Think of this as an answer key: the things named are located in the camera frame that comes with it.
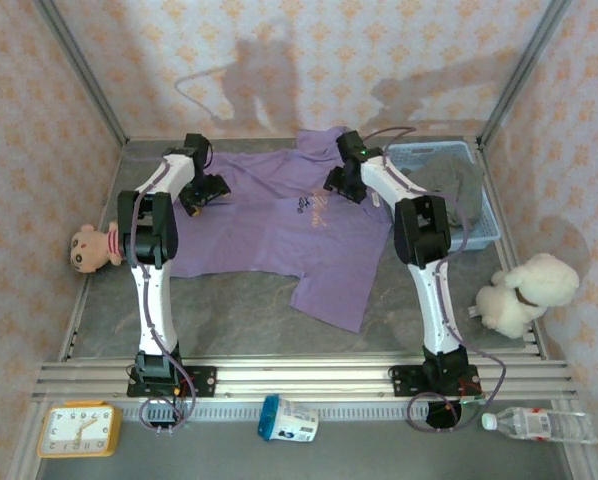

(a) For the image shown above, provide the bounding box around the light blue plastic basket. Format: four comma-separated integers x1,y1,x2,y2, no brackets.
386,140,503,253

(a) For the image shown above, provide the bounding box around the grey garment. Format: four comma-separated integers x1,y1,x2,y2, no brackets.
401,153,485,234

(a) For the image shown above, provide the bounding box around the wide aluminium mounting rail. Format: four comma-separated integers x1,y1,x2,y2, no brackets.
31,355,580,401

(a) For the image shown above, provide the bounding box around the yellow alarm clock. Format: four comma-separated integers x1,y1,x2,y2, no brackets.
36,402,123,459

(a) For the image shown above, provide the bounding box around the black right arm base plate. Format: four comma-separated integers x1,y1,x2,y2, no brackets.
387,364,480,399

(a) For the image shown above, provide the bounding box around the aluminium frame post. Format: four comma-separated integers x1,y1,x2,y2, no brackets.
478,0,573,146
33,0,130,146

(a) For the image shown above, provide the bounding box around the clear plastic water bottle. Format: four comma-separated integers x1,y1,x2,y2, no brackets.
481,406,598,445

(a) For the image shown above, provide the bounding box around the purple t-shirt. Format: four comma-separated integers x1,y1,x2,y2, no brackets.
171,127,393,334

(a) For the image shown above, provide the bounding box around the white fluffy plush toy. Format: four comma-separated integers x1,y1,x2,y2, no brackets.
474,253,580,337

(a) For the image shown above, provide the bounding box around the thin aluminium table edge strip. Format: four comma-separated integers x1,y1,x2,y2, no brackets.
58,142,130,362

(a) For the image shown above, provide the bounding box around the white cup with blue lid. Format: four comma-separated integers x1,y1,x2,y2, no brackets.
257,393,320,444

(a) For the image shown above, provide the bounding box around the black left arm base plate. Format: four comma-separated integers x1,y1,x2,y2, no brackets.
126,366,218,399

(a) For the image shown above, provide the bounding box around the plush doll with striped shirt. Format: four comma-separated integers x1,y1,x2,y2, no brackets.
69,222,125,275

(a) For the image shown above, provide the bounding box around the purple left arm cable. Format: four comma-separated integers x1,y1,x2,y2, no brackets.
126,144,215,435

